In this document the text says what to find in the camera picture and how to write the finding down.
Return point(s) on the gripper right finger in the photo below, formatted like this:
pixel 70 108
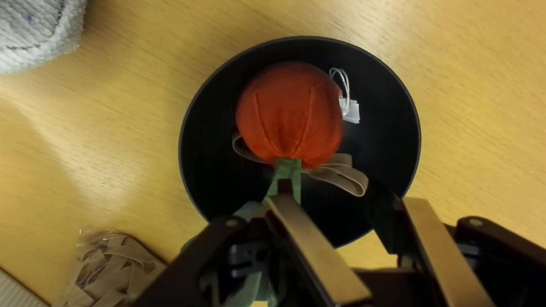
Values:
pixel 456 280

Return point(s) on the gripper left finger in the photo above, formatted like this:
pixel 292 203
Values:
pixel 333 278

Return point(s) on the red plush radish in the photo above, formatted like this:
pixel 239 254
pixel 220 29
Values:
pixel 289 118

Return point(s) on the clear bag of rubber bands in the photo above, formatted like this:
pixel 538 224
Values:
pixel 113 270

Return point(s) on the black bowl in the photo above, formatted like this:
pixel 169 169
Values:
pixel 384 143

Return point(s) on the white grey cloth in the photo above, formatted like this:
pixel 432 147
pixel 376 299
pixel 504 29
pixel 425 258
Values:
pixel 38 31

